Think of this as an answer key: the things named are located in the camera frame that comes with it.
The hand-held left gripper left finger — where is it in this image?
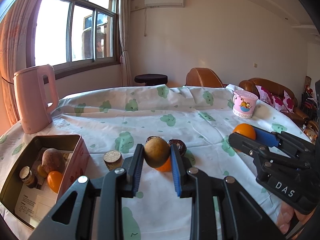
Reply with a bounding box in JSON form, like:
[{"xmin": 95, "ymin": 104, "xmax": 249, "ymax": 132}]
[{"xmin": 27, "ymin": 144, "xmax": 145, "ymax": 240}]

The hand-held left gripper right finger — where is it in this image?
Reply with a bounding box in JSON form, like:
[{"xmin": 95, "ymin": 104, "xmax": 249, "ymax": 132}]
[{"xmin": 170, "ymin": 144, "xmax": 287, "ymax": 240}]

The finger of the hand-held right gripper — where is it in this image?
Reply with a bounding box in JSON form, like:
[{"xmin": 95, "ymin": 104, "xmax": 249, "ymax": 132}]
[
  {"xmin": 253, "ymin": 127, "xmax": 316, "ymax": 155},
  {"xmin": 228, "ymin": 132, "xmax": 310, "ymax": 178}
]

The small smooth orange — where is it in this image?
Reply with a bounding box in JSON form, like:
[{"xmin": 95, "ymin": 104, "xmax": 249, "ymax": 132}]
[
  {"xmin": 233, "ymin": 123, "xmax": 257, "ymax": 153},
  {"xmin": 47, "ymin": 171, "xmax": 64, "ymax": 194}
]

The large orange mandarin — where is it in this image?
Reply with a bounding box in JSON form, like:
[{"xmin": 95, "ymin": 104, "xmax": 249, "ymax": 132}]
[{"xmin": 155, "ymin": 155, "xmax": 173, "ymax": 172}]

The short sugarcane piece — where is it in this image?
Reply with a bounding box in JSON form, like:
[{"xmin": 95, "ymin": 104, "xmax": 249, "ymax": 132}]
[
  {"xmin": 103, "ymin": 150, "xmax": 124, "ymax": 172},
  {"xmin": 19, "ymin": 166, "xmax": 38, "ymax": 189}
]

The small olive-brown fruit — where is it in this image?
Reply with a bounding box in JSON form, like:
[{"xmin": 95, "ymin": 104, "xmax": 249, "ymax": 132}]
[
  {"xmin": 37, "ymin": 164, "xmax": 48, "ymax": 178},
  {"xmin": 144, "ymin": 137, "xmax": 170, "ymax": 168}
]

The pink tin box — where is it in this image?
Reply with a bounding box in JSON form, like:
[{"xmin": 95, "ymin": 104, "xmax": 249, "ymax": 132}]
[{"xmin": 0, "ymin": 134, "xmax": 90, "ymax": 230}]

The brown round fruit with stem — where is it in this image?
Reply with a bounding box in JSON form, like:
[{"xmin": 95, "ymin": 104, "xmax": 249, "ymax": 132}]
[{"xmin": 41, "ymin": 148, "xmax": 67, "ymax": 174}]

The person's right hand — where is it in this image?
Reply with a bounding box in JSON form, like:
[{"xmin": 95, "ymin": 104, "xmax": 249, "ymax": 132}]
[{"xmin": 276, "ymin": 202, "xmax": 312, "ymax": 235}]

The pink cartoon cup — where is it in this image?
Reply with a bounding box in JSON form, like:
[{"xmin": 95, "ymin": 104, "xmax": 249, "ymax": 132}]
[{"xmin": 232, "ymin": 89, "xmax": 258, "ymax": 119}]

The pink floral pillow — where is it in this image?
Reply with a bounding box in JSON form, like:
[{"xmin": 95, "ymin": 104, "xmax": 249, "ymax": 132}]
[
  {"xmin": 255, "ymin": 85, "xmax": 275, "ymax": 105},
  {"xmin": 271, "ymin": 90, "xmax": 295, "ymax": 113}
]

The cluttered dark shelf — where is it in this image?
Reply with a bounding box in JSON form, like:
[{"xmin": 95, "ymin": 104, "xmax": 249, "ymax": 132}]
[{"xmin": 300, "ymin": 76, "xmax": 316, "ymax": 130}]

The brown leather sofa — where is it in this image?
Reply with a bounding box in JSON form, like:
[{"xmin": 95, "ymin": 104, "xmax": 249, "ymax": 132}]
[{"xmin": 239, "ymin": 78, "xmax": 310, "ymax": 128}]

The cloud-print white tablecloth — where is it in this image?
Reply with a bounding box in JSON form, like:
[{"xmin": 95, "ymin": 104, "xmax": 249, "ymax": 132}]
[{"xmin": 0, "ymin": 85, "xmax": 313, "ymax": 240}]

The dark round stool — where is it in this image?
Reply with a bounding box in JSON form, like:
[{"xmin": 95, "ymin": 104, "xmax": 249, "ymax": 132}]
[{"xmin": 134, "ymin": 74, "xmax": 168, "ymax": 87}]

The white paper leaflet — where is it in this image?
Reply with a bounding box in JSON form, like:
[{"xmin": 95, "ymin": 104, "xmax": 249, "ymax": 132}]
[{"xmin": 14, "ymin": 147, "xmax": 74, "ymax": 222}]

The pink electric kettle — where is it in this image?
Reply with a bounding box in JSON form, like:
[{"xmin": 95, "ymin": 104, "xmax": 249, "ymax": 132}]
[{"xmin": 13, "ymin": 64, "xmax": 59, "ymax": 134}]

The narrow tied beige curtain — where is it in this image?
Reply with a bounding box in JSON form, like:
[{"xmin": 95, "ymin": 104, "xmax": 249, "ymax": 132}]
[{"xmin": 119, "ymin": 0, "xmax": 133, "ymax": 87}]

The sliding glass window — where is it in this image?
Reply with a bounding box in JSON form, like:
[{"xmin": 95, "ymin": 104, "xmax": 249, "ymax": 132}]
[{"xmin": 26, "ymin": 0, "xmax": 120, "ymax": 74}]

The white air conditioner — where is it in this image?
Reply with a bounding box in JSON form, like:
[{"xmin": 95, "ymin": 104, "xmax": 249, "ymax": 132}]
[{"xmin": 144, "ymin": 0, "xmax": 184, "ymax": 7}]

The wide pink curtain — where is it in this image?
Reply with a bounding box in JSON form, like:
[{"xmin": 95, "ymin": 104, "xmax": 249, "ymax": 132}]
[{"xmin": 0, "ymin": 0, "xmax": 48, "ymax": 130}]

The white air conditioner hose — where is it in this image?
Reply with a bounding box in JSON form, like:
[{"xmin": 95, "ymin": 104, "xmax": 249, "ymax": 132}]
[{"xmin": 130, "ymin": 6, "xmax": 148, "ymax": 37}]

